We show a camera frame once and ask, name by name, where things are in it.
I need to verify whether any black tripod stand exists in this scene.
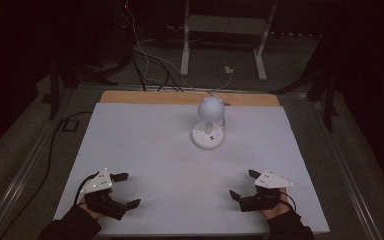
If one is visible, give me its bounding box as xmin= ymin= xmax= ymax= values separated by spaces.
xmin=47 ymin=54 xmax=119 ymax=121
xmin=269 ymin=64 xmax=340 ymax=133

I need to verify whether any white floor cable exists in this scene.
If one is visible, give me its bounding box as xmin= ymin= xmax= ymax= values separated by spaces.
xmin=125 ymin=0 xmax=233 ymax=92

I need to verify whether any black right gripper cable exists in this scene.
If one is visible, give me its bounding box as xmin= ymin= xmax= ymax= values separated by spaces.
xmin=279 ymin=190 xmax=298 ymax=213

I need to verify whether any person's left hand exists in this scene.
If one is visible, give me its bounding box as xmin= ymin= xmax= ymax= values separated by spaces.
xmin=79 ymin=200 xmax=103 ymax=222

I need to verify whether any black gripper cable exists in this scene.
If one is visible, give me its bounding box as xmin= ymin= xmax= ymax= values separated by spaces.
xmin=73 ymin=171 xmax=100 ymax=206
xmin=279 ymin=190 xmax=298 ymax=213

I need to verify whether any white table mat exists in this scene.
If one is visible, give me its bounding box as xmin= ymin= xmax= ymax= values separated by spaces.
xmin=52 ymin=102 xmax=331 ymax=237

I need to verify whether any black floor cable bundle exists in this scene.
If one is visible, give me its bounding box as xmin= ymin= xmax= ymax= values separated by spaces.
xmin=130 ymin=46 xmax=185 ymax=93

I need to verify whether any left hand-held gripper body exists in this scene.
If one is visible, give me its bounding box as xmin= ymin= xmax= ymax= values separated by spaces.
xmin=79 ymin=167 xmax=128 ymax=221

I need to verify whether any black rectangular floor bracket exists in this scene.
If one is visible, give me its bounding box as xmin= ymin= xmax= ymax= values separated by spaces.
xmin=61 ymin=118 xmax=80 ymax=133

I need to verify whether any person's right hand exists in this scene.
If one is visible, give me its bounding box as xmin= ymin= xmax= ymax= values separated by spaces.
xmin=261 ymin=187 xmax=293 ymax=221

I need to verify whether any white metal desk frame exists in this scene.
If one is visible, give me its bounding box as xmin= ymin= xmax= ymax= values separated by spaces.
xmin=179 ymin=0 xmax=278 ymax=82

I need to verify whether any long black floor cable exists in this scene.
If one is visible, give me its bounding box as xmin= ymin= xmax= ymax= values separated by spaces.
xmin=0 ymin=110 xmax=94 ymax=240

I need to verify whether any white round desk lamp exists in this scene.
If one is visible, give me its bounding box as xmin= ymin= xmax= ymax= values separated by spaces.
xmin=191 ymin=95 xmax=227 ymax=151

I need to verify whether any aluminium floor rail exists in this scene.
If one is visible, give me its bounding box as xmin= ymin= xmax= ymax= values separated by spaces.
xmin=0 ymin=87 xmax=81 ymax=240
xmin=308 ymin=98 xmax=384 ymax=240

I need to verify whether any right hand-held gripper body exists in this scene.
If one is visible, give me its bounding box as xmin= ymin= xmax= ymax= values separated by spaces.
xmin=239 ymin=170 xmax=294 ymax=213

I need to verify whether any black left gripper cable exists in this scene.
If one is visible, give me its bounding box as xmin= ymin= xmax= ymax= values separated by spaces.
xmin=73 ymin=171 xmax=100 ymax=206

